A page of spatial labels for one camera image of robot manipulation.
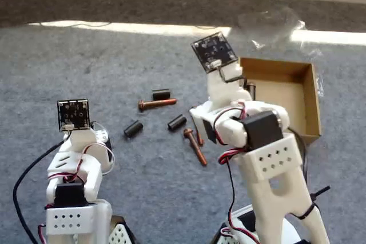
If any black cable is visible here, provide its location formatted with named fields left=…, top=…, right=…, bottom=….
left=12, top=137, right=67, bottom=244

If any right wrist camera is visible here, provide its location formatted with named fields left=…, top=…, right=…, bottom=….
left=190, top=31, right=244, bottom=83

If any black sleeve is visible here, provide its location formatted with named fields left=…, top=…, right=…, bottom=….
left=123, top=120, right=144, bottom=138
left=167, top=114, right=188, bottom=133
left=152, top=87, right=172, bottom=101

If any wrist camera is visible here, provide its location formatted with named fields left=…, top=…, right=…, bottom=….
left=57, top=99, right=90, bottom=133
left=190, top=31, right=244, bottom=83

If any copper bolt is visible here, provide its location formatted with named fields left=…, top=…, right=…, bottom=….
left=137, top=98, right=178, bottom=112
left=183, top=128, right=208, bottom=167

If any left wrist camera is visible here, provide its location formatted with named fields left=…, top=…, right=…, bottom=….
left=57, top=99, right=90, bottom=133

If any clear plastic bag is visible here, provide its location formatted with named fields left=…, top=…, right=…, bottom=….
left=236, top=9, right=326, bottom=98

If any cardboard box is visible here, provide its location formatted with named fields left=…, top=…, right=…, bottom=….
left=238, top=57, right=323, bottom=145

